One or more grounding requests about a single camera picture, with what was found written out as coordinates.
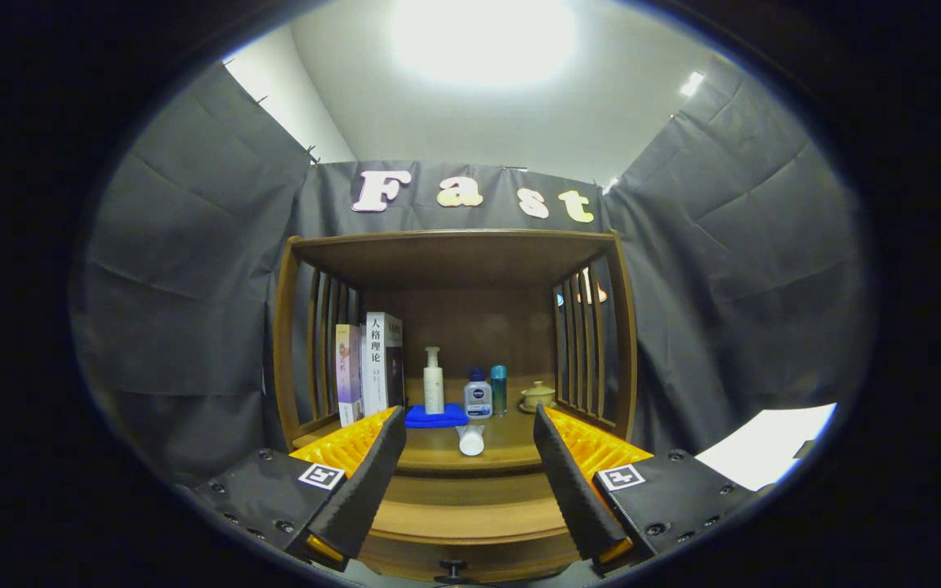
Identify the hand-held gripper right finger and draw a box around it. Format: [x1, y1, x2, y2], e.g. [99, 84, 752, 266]
[531, 403, 775, 572]

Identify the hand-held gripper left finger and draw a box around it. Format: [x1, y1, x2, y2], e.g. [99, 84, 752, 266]
[193, 406, 408, 572]

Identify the wooden drawer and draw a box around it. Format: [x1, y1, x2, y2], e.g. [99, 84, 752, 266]
[356, 474, 586, 584]

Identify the wooden countertop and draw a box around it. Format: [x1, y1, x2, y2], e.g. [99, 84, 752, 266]
[295, 377, 628, 476]

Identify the brown wooden cabinet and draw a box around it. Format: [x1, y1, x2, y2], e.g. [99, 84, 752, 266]
[265, 229, 639, 585]

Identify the blue folded cloth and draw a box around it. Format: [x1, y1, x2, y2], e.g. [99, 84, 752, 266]
[404, 403, 470, 429]

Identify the beige lidded tea cup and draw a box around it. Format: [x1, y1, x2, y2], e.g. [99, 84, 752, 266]
[519, 381, 557, 414]

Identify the purple book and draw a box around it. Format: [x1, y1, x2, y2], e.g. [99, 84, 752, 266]
[335, 324, 364, 427]

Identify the white pump bottle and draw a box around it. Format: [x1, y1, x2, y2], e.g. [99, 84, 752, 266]
[423, 346, 445, 416]

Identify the white and black book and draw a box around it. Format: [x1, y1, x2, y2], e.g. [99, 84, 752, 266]
[361, 312, 405, 417]

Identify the white bottle with blue cap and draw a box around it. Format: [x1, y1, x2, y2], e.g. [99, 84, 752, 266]
[463, 367, 493, 420]

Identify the white table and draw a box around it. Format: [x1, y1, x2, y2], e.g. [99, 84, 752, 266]
[695, 403, 837, 491]

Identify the black backdrop cloth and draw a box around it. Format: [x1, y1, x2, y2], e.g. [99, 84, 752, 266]
[70, 57, 876, 491]

